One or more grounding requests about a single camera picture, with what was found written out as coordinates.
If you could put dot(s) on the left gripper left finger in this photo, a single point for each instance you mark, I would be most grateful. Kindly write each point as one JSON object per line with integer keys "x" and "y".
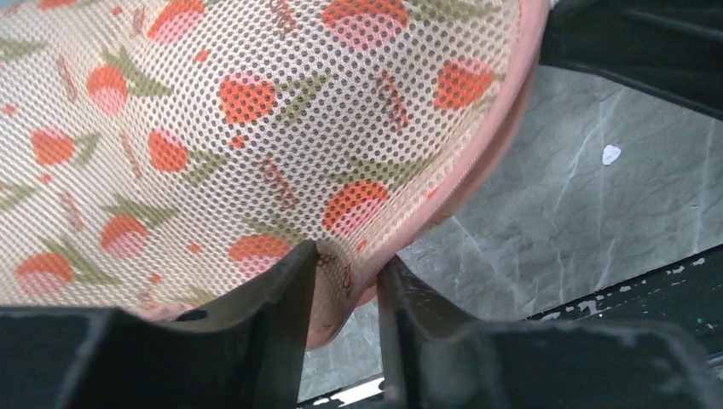
{"x": 242, "y": 350}

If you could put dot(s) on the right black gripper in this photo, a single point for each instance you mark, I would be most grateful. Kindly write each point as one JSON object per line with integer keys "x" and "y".
{"x": 669, "y": 49}

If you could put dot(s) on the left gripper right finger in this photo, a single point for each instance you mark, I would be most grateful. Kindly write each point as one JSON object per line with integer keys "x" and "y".
{"x": 436, "y": 355}

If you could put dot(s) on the floral mesh laundry bag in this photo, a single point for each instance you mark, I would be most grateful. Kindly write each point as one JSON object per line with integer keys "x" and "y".
{"x": 155, "y": 155}

